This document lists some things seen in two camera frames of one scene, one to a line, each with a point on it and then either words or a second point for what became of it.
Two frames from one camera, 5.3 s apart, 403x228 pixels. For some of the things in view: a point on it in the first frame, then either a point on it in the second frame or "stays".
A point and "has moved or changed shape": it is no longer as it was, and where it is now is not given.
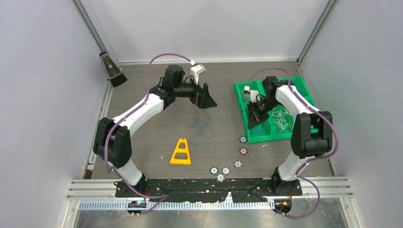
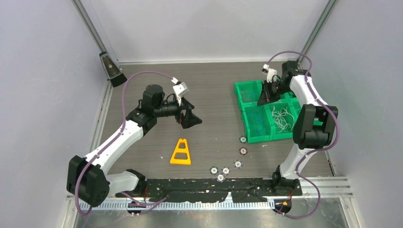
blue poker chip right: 238,164 stays
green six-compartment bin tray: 280,126 stays
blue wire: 206,132 has moved or changed shape
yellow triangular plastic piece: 187,161 stays
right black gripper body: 260,110 -> 272,91
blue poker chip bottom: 220,178 stays
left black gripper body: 200,99 -> 181,118
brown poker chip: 243,151 stays
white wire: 284,120 stays
